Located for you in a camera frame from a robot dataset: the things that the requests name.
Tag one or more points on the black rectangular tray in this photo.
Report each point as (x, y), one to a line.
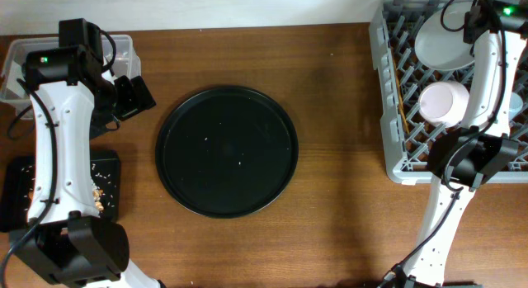
(19, 182)

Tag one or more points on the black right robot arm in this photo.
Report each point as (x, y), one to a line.
(481, 146)

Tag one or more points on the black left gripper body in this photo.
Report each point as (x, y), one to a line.
(121, 101)

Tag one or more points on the light blue cup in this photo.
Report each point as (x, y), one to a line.
(515, 107)

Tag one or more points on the rice and food scraps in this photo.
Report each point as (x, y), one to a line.
(99, 195)

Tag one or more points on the round black tray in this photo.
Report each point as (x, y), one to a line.
(226, 152)

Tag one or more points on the white round plate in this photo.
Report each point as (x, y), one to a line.
(439, 49)

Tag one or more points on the small white bowl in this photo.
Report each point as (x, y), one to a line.
(443, 103)

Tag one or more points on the grey dishwasher rack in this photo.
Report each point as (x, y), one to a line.
(395, 26)

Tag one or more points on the clear plastic bin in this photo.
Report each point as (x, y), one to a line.
(126, 63)

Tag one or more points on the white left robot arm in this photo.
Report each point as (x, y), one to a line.
(74, 98)

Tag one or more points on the wooden chopstick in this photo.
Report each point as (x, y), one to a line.
(400, 104)
(394, 61)

